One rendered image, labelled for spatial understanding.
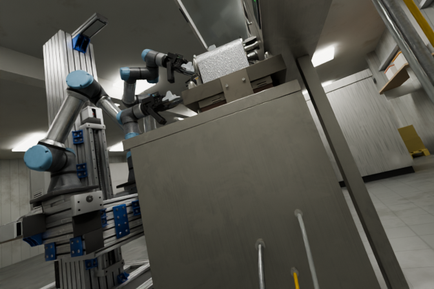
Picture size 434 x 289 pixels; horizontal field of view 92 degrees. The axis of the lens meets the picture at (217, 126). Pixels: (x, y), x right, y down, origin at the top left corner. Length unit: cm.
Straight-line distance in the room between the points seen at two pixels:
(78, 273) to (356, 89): 428
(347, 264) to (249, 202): 29
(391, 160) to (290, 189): 373
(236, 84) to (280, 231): 49
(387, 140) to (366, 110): 57
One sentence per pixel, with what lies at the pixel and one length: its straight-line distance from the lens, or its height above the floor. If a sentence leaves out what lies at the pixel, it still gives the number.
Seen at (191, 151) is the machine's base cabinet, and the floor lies 78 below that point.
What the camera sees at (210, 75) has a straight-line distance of 106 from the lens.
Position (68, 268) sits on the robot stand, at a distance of 173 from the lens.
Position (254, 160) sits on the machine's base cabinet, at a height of 69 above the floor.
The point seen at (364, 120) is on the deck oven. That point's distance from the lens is 432.
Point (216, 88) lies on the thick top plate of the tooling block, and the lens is 81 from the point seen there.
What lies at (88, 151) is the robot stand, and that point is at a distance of 160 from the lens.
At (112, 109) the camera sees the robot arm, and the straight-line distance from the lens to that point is 136.
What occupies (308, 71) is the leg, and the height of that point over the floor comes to 105.
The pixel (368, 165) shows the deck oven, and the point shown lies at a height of 25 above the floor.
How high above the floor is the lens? 66
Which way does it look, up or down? 14 degrees up
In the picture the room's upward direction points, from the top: 16 degrees counter-clockwise
